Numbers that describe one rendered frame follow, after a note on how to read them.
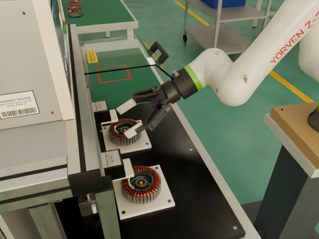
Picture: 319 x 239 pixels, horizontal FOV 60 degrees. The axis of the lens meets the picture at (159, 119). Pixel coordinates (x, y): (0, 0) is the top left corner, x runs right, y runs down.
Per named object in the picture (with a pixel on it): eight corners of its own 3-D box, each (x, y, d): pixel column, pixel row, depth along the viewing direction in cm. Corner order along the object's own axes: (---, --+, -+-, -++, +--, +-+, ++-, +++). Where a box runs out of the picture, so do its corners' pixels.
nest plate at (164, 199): (159, 167, 87) (159, 164, 86) (174, 206, 75) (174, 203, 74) (111, 177, 83) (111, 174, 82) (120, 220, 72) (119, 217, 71)
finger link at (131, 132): (146, 126, 89) (146, 127, 88) (127, 137, 89) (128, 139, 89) (141, 120, 87) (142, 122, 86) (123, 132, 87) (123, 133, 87)
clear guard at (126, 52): (153, 49, 102) (152, 33, 98) (173, 79, 83) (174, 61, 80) (60, 60, 94) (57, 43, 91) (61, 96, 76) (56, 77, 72)
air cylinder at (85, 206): (98, 190, 79) (95, 177, 76) (101, 212, 74) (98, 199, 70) (79, 194, 78) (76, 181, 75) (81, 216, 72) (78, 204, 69)
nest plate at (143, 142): (141, 122, 105) (141, 119, 104) (151, 148, 94) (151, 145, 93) (101, 129, 102) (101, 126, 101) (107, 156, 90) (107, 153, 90)
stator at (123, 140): (137, 123, 103) (136, 115, 100) (144, 142, 94) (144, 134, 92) (107, 128, 100) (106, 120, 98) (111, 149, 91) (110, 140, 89)
